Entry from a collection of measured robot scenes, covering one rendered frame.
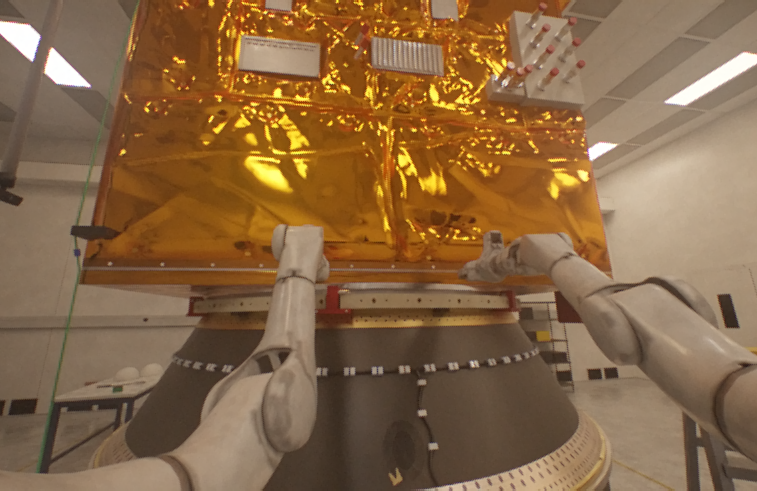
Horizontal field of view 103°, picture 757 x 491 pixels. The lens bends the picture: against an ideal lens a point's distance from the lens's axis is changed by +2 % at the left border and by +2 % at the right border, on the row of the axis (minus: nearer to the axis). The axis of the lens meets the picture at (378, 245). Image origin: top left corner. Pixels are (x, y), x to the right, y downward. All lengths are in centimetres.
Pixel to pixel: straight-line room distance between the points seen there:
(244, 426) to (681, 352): 41
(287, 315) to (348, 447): 55
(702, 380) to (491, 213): 98
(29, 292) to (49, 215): 147
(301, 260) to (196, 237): 69
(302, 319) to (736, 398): 42
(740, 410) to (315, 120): 124
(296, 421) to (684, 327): 40
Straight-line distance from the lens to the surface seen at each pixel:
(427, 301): 105
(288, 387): 36
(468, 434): 101
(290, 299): 46
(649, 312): 44
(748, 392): 35
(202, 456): 31
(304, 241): 52
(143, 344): 731
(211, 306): 133
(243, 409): 35
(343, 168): 118
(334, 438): 93
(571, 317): 154
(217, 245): 114
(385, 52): 156
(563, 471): 120
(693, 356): 40
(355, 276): 109
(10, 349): 844
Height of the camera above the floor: 164
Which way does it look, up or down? 13 degrees up
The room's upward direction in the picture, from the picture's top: 1 degrees counter-clockwise
